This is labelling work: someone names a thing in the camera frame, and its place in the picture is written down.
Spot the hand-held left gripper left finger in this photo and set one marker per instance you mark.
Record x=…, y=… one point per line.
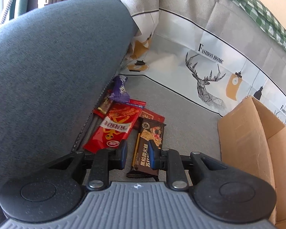
x=122, y=156

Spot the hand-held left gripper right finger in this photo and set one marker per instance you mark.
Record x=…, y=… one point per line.
x=153, y=157

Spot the dark brown snack packet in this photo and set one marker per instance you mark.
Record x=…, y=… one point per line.
x=150, y=132

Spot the large red printed packet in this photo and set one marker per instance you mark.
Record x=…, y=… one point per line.
x=114, y=126

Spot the plain red snack packet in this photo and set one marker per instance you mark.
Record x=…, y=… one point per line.
x=153, y=116

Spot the purple snack packet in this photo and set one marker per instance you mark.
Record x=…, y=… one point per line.
x=119, y=90

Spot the cardboard box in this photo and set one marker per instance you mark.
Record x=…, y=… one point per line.
x=243, y=136

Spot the small brown gold packet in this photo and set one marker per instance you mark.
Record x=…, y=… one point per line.
x=104, y=106

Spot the green checked cloth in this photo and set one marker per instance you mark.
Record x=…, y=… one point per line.
x=259, y=7

